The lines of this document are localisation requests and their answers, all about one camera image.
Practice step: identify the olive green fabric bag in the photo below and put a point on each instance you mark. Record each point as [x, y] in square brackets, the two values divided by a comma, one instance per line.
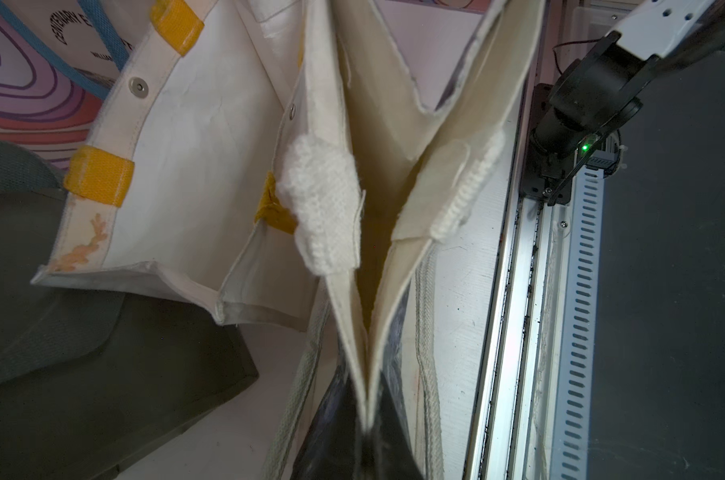
[93, 381]

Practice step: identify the beige bag blue handles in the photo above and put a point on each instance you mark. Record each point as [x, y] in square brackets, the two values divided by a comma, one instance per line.
[88, 41]

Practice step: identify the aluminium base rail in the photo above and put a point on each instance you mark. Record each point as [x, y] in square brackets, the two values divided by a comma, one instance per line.
[531, 414]

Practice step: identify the white bag yellow handles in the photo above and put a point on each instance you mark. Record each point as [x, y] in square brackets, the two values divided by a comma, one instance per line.
[172, 195]

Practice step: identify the cream canvas tote bag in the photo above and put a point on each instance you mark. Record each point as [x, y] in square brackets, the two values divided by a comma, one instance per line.
[369, 181]

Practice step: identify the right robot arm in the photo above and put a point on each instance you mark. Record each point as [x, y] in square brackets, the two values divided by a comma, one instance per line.
[598, 94]

